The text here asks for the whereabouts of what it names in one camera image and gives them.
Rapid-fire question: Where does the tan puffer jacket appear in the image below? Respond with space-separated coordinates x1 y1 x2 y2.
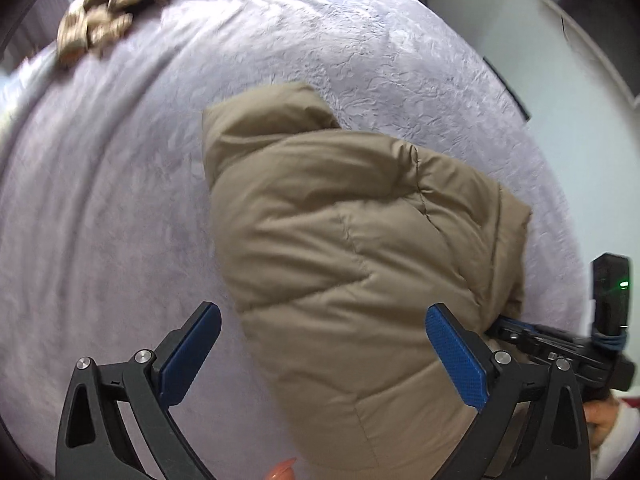
201 82 533 480

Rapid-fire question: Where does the beige striped garment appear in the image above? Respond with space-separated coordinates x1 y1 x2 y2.
56 0 172 69

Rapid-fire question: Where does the person's left hand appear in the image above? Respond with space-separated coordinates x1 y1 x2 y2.
264 456 300 480

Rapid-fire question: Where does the black flat strip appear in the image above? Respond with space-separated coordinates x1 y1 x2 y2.
483 56 532 122

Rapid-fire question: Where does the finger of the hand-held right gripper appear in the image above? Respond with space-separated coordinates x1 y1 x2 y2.
484 314 551 357

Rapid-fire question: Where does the lavender quilted bedspread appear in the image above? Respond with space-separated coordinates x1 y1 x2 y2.
0 0 592 480

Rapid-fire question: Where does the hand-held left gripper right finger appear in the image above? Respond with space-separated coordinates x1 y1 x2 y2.
426 303 592 480

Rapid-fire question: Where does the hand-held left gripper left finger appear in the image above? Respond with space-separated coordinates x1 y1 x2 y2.
55 302 222 480

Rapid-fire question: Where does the person's right forearm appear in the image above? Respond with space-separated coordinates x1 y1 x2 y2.
590 399 640 480

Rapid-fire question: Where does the person's right hand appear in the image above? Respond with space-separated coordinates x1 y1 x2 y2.
585 400 622 461

